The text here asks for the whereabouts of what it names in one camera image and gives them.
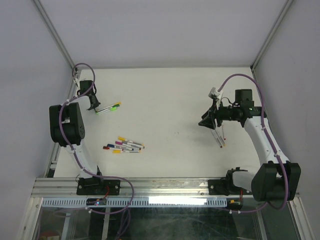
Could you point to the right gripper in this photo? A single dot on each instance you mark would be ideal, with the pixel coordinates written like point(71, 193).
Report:
point(208, 118)

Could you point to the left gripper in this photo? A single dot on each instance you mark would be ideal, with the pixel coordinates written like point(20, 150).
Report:
point(95, 104)

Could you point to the red brown capped pen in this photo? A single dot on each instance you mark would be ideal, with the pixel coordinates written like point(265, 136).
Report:
point(217, 139)

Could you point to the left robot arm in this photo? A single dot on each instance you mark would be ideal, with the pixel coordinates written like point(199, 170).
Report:
point(67, 129)

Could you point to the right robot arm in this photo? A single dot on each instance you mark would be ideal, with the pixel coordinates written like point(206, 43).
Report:
point(277, 178)

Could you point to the green capped pen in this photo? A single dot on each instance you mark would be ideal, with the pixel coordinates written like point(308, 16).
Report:
point(110, 110)

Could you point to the yellow capped pen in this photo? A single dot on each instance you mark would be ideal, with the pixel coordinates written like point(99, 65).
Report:
point(110, 107)

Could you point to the opened yellow pen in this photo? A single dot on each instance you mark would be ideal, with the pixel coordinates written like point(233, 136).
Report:
point(221, 138)

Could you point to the pile of capped pens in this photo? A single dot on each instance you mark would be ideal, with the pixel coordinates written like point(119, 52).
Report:
point(123, 145)

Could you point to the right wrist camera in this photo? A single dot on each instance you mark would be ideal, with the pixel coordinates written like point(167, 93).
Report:
point(215, 94)

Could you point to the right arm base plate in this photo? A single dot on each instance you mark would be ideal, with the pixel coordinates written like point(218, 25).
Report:
point(224, 187)

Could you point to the left frame post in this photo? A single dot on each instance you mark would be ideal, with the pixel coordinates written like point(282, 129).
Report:
point(53, 31)

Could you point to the frame post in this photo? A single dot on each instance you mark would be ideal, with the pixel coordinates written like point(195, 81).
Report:
point(53, 31)
point(271, 34)

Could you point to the aluminium front rail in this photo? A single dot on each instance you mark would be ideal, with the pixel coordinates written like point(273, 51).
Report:
point(139, 186)

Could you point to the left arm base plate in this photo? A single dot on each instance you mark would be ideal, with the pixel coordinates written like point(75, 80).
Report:
point(96, 186)

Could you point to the slotted cable duct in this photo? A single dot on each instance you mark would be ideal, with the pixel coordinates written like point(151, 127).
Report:
point(137, 202)

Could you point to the right frame post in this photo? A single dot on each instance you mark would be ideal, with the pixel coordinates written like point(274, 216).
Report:
point(271, 34)

